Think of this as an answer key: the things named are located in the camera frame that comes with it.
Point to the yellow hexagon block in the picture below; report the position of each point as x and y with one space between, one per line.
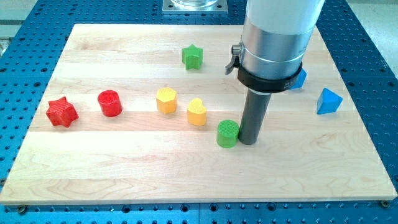
166 99

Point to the red star block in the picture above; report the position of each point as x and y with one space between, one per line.
61 112

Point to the yellow heart block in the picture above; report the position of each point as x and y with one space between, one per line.
196 112

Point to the green star block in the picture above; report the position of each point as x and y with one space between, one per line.
192 57

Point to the blue block behind arm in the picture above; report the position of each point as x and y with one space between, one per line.
300 81

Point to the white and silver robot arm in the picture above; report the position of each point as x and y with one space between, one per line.
273 42

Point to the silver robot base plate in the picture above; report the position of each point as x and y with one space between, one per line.
185 6

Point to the red cylinder block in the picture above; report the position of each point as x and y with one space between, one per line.
110 103

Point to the blue perforated metal table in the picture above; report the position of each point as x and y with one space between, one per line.
33 53

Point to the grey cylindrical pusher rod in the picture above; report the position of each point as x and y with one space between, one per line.
253 115

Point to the blue triangle block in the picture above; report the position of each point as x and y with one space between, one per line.
328 102

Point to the light wooden board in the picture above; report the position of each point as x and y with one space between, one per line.
145 156

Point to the green cylinder block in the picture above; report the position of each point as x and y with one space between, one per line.
227 133

